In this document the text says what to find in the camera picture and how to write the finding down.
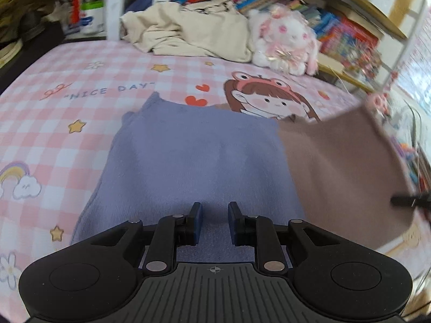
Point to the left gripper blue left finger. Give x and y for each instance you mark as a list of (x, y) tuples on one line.
[(171, 232)]

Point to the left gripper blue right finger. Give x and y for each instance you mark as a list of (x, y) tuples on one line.
[(258, 232)]

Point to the purple and brown sweater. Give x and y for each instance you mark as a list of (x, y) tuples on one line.
[(338, 174)]

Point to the small pink plush toy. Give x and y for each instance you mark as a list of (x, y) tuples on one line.
[(378, 102)]

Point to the colourful bead ornament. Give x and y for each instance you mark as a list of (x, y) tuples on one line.
[(365, 61)]

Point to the pink checkered desk mat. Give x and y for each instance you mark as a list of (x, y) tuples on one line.
[(59, 119)]

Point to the white pink plush bunny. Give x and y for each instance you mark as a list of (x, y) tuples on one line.
[(283, 41)]

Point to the cream beige garment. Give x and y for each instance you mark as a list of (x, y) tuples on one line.
[(213, 28)]

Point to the white green pen jar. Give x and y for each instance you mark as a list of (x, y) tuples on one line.
[(92, 17)]

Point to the red tassel charm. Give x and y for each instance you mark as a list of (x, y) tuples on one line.
[(75, 18)]

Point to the olive brown clothing pile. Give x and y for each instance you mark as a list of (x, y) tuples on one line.
[(12, 11)]

